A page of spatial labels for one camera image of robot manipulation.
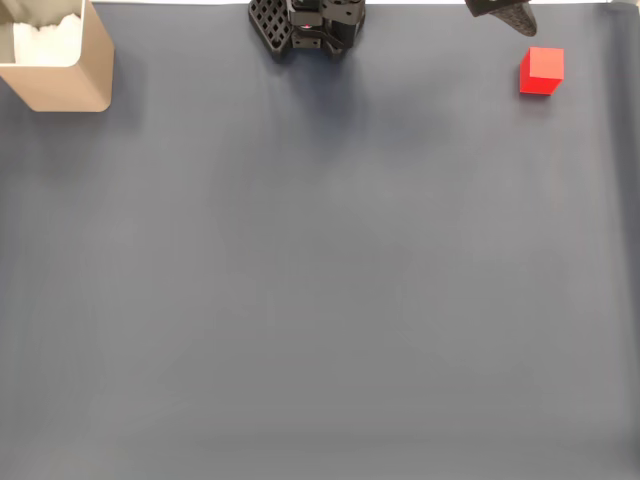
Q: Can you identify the red cube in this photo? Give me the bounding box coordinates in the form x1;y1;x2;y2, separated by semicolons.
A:
518;46;565;96

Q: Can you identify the beige rounded box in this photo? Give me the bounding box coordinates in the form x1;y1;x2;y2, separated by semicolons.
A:
0;0;115;113

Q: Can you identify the dark grey-blue mat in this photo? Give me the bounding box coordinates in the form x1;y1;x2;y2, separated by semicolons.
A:
0;2;640;480

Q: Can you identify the white crumpled paper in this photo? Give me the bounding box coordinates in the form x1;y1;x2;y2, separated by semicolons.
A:
12;12;84;67

